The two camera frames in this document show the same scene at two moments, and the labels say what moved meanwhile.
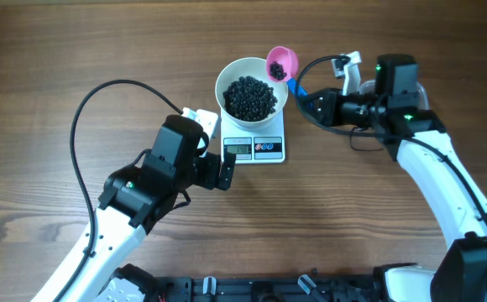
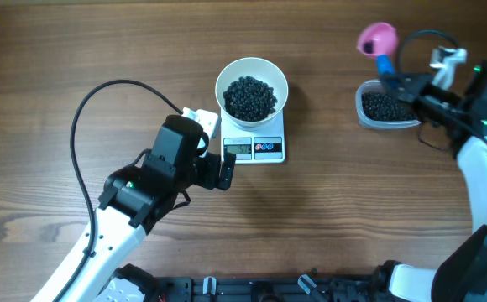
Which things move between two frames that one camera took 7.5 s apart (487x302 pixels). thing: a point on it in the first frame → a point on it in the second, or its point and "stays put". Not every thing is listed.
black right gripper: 329,112 → 425,88
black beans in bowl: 248,99 stays put
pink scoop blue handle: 282,65 → 380,40
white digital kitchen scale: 259,144 stays put
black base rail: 348,288 stays put
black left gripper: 210,179 stays put
